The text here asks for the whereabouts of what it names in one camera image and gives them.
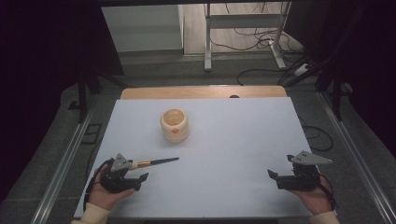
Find black floor cables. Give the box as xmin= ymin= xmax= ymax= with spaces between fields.
xmin=208 ymin=3 xmax=307 ymax=87

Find wooden table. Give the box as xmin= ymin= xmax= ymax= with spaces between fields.
xmin=120 ymin=85 xmax=288 ymax=101

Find black floor plate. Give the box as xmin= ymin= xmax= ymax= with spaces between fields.
xmin=80 ymin=122 xmax=103 ymax=146

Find paintbrush with dark handle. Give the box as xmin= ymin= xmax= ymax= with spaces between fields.
xmin=129 ymin=156 xmax=180 ymax=172

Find black looped cable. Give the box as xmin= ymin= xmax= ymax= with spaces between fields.
xmin=299 ymin=117 xmax=334 ymax=153

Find person's right hand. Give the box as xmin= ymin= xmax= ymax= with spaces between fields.
xmin=289 ymin=176 xmax=334 ymax=217

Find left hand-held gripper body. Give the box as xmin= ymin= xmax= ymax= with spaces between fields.
xmin=99 ymin=153 xmax=143 ymax=194

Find person's left hand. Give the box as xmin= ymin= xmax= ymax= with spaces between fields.
xmin=88 ymin=164 xmax=136 ymax=212

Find white panel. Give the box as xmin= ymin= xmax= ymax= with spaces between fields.
xmin=101 ymin=4 xmax=185 ymax=54

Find left hand-held gripper cable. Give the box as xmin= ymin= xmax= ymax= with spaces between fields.
xmin=82 ymin=158 xmax=116 ymax=203

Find aluminium floor rail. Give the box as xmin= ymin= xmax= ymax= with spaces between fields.
xmin=30 ymin=106 xmax=96 ymax=224
xmin=317 ymin=91 xmax=396 ymax=224

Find hand-held gripper cable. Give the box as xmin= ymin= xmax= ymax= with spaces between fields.
xmin=82 ymin=158 xmax=116 ymax=203
xmin=318 ymin=172 xmax=338 ymax=212

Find dark curtain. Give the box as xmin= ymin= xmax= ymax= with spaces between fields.
xmin=284 ymin=0 xmax=396 ymax=157
xmin=0 ymin=0 xmax=125 ymax=203

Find black metal stand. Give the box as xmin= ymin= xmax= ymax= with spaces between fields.
xmin=314 ymin=71 xmax=354 ymax=122
xmin=67 ymin=73 xmax=129 ymax=124

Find right hand-held gripper cable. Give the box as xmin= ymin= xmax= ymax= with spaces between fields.
xmin=318 ymin=172 xmax=338 ymax=212

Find white power strip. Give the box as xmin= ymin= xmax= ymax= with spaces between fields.
xmin=293 ymin=63 xmax=311 ymax=77

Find cream ceramic cup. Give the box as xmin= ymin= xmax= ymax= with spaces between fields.
xmin=160 ymin=107 xmax=191 ymax=144

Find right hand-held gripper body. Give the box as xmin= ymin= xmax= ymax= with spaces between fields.
xmin=276 ymin=149 xmax=333 ymax=191

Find white metal desk frame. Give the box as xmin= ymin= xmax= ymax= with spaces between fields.
xmin=204 ymin=2 xmax=292 ymax=73

